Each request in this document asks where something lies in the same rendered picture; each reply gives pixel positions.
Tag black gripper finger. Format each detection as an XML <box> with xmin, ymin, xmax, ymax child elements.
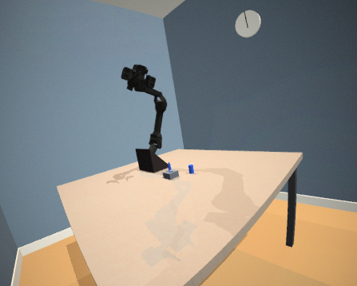
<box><xmin>128</xmin><ymin>69</ymin><xmax>141</xmax><ymax>81</ymax></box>
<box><xmin>145</xmin><ymin>74</ymin><xmax>151</xmax><ymax>86</ymax></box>

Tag blue cylinder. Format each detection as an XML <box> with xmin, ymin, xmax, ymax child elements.
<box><xmin>188</xmin><ymin>165</ymin><xmax>194</xmax><ymax>174</ymax></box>

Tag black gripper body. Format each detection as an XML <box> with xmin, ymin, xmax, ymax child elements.
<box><xmin>121</xmin><ymin>67</ymin><xmax>156</xmax><ymax>89</ymax></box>

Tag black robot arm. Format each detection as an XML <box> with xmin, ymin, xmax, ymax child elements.
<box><xmin>127</xmin><ymin>65</ymin><xmax>167</xmax><ymax>153</ymax></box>

